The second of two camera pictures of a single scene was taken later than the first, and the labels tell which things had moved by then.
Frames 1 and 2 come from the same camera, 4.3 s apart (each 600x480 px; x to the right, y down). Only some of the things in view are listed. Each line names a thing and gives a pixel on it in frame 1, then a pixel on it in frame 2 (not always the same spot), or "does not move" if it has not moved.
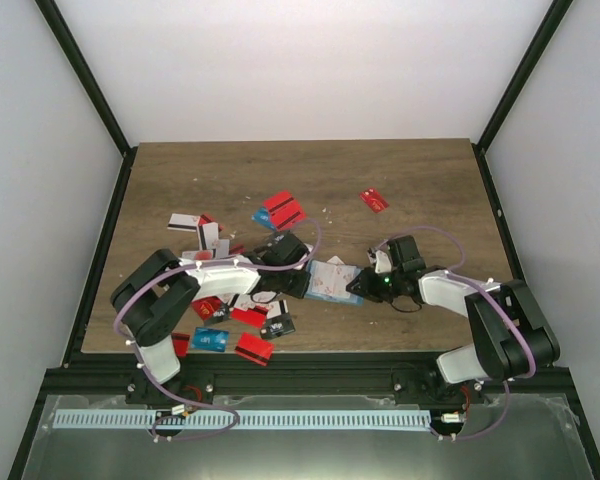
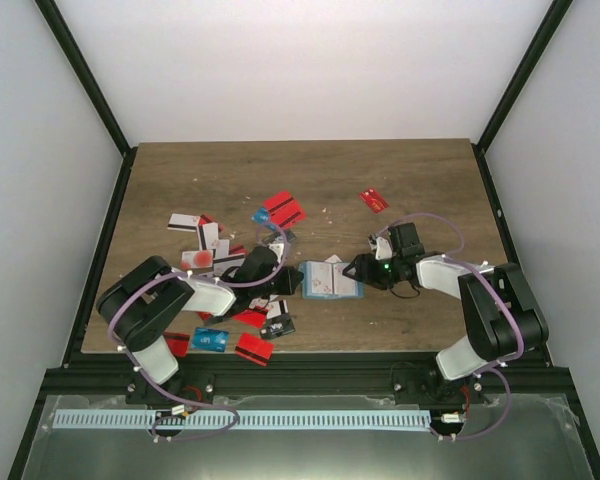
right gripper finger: [355, 288] to [354, 277]
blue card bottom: [210, 339] does not move
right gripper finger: [365, 275] to [356, 264]
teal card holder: [329, 281] does not move
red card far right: [374, 200] does not move
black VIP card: [277, 326] does not move
